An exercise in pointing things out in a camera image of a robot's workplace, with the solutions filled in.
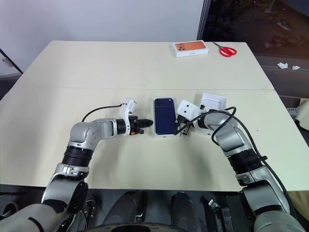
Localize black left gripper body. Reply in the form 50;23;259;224
127;115;143;136

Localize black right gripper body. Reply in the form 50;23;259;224
180;117;193;132

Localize dark blue smartphone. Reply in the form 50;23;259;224
154;97;177;135

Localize white phone box base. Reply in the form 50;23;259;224
153;96;183;140

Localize small white box lid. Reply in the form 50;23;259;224
199;92;227;136

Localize orange printed phone box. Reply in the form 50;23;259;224
172;41;210;59

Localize beige cloth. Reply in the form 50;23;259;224
295;97;309;131

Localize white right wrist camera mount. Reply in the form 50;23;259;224
176;99;201;122

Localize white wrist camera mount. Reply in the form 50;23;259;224
119;97;139;136
176;99;201;122

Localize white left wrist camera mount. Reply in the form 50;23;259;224
119;97;139;136

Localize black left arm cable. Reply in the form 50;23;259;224
81;103;123;123

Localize red handled scissors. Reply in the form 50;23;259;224
212;41;238;58

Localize gray window frame post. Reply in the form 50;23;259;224
196;0;212;41

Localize black slanted frame bar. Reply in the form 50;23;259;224
0;47;24;74

